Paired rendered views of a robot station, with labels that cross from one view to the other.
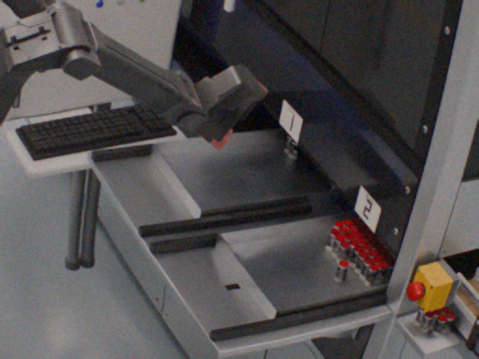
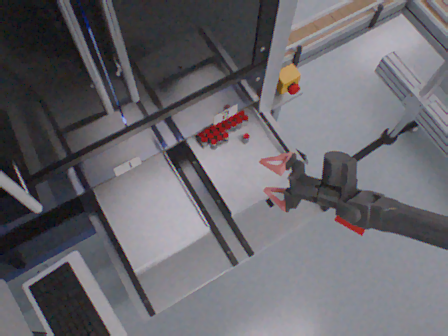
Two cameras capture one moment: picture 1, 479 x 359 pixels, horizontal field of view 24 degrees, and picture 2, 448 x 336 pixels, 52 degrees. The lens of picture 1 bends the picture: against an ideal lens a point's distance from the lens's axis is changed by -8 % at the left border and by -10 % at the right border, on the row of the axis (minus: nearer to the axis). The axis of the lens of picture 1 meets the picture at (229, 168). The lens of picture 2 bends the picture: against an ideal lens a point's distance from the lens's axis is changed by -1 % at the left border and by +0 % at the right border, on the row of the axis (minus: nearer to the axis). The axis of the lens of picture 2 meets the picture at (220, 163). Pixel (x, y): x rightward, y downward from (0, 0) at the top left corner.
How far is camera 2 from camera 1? 2.06 m
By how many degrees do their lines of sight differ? 61
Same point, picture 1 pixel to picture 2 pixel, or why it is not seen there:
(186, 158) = (132, 245)
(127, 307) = not seen: hidden behind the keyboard
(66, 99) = not seen: outside the picture
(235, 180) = (152, 209)
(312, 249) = (216, 158)
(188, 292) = (284, 228)
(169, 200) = (188, 251)
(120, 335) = not seen: hidden behind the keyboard
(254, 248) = (226, 192)
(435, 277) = (292, 74)
